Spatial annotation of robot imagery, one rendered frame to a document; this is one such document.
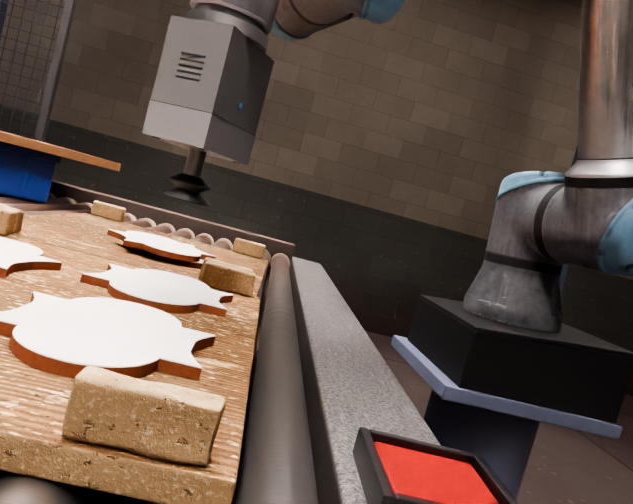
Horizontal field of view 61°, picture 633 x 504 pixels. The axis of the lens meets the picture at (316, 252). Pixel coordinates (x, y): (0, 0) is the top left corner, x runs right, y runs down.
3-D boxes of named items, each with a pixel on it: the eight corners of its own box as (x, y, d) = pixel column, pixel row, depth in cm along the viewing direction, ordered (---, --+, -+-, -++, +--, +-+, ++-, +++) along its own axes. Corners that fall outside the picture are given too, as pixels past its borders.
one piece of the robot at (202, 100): (206, 13, 55) (167, 169, 56) (153, -32, 46) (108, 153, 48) (292, 26, 52) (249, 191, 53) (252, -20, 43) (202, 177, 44)
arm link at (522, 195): (522, 257, 93) (539, 179, 92) (589, 271, 81) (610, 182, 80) (468, 247, 88) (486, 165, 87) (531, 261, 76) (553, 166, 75)
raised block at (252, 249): (262, 259, 103) (266, 245, 102) (262, 260, 101) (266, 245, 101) (232, 251, 102) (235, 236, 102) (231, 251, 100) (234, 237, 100)
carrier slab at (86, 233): (266, 268, 103) (268, 260, 103) (253, 309, 62) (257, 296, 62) (84, 220, 100) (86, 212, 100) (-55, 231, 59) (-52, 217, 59)
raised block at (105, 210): (123, 222, 101) (127, 208, 100) (120, 223, 99) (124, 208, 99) (92, 214, 100) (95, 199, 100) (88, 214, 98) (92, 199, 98)
